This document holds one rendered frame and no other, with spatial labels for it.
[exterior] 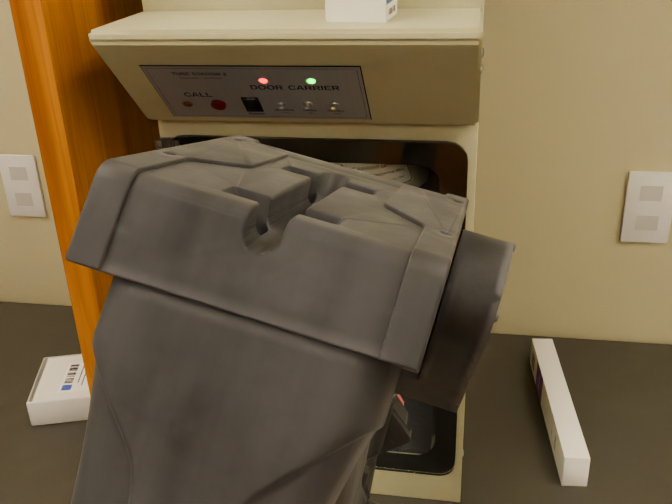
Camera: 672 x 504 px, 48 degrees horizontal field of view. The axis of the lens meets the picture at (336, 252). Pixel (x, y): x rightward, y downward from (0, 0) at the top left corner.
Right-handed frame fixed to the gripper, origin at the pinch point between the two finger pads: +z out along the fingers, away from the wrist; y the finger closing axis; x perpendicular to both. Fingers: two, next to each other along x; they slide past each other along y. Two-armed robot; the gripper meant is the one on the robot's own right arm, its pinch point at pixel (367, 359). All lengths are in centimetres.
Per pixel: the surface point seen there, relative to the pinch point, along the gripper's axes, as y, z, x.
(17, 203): 33, 48, 61
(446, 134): 15.2, 5.4, -17.9
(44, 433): 5, 11, 52
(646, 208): -20, 48, -30
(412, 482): -19.8, 5.3, 7.2
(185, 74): 33.2, -3.0, -3.1
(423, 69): 22.9, -3.5, -20.8
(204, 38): 34.5, -6.1, -7.6
